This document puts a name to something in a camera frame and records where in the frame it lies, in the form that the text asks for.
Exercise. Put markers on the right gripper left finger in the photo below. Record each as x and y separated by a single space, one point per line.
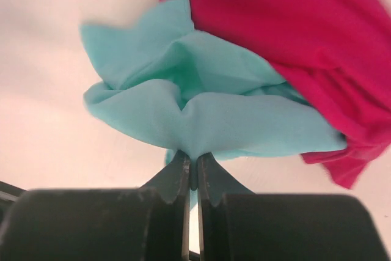
146 223

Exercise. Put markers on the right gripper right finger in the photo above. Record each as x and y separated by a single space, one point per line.
237 224

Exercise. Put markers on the teal t shirt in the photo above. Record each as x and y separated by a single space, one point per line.
168 84

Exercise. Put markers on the magenta t shirt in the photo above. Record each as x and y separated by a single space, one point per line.
335 53

